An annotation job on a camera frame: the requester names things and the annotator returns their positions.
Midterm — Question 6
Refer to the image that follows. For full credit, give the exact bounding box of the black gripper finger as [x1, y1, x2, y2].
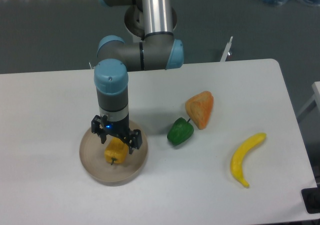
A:
[122, 129, 142, 155]
[91, 115, 107, 144]

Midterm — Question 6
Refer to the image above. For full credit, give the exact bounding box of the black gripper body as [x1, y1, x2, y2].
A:
[101, 115, 130, 140]

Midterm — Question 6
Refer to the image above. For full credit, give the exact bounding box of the yellow toy bell pepper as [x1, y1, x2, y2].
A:
[104, 137, 129, 165]

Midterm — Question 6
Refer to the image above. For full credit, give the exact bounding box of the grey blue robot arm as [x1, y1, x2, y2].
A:
[91, 0, 184, 152]

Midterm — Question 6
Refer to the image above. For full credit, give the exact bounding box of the beige round plate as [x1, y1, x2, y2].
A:
[79, 120, 148, 186]

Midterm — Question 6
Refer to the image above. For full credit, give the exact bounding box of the green toy bell pepper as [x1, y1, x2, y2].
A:
[167, 117, 194, 146]

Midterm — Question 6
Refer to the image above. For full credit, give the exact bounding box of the orange toy fruit wedge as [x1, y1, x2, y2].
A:
[185, 91, 214, 130]

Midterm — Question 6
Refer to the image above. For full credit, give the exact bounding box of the yellow toy banana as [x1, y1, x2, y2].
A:
[229, 132, 267, 189]

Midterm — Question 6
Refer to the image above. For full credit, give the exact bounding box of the black device at table edge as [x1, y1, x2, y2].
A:
[301, 187, 320, 214]

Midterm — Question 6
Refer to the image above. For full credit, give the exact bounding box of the white furniture piece right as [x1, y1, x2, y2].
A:
[296, 81, 320, 123]

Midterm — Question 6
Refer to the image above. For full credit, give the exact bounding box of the white metal frame leg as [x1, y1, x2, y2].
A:
[220, 36, 233, 62]

